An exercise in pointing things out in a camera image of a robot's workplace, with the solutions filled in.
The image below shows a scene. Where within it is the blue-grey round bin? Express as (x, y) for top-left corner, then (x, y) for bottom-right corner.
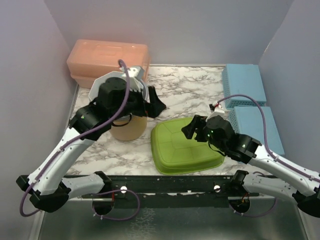
(112, 79), (150, 123)

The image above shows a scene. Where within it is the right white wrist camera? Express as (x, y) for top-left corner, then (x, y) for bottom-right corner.
(207, 103), (230, 119)

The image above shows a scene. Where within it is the white faceted bin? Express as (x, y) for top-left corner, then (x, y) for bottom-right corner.
(88, 71), (142, 101)

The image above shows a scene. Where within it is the orange plastic toolbox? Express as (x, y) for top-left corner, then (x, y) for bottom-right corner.
(66, 39), (151, 89)

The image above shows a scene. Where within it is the large blue perforated basket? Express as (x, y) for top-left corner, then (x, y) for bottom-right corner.
(221, 63), (267, 109)

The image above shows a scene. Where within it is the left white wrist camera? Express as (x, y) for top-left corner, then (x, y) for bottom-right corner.
(126, 66), (145, 85)

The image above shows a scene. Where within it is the green plastic tray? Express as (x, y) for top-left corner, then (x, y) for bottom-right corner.
(150, 117), (225, 175)

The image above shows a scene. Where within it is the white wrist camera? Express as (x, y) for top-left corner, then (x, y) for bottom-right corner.
(207, 103), (230, 119)
(126, 66), (145, 85)

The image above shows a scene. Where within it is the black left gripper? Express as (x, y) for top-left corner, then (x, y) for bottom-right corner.
(110, 83), (166, 122)

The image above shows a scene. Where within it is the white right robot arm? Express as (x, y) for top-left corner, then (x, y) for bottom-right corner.
(181, 115), (320, 218)

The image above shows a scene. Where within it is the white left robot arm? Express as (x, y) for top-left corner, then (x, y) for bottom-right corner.
(16, 77), (166, 213)

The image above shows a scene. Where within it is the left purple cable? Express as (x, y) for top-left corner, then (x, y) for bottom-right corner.
(19, 58), (141, 221)

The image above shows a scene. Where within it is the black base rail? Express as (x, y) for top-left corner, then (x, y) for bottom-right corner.
(82, 175), (261, 209)

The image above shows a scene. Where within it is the orange round bin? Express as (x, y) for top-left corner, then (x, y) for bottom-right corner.
(109, 115), (148, 142)

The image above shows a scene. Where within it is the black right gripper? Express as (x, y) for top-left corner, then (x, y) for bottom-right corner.
(181, 113), (226, 152)

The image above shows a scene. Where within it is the small blue perforated basket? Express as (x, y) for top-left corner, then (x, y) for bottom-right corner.
(228, 106), (285, 157)

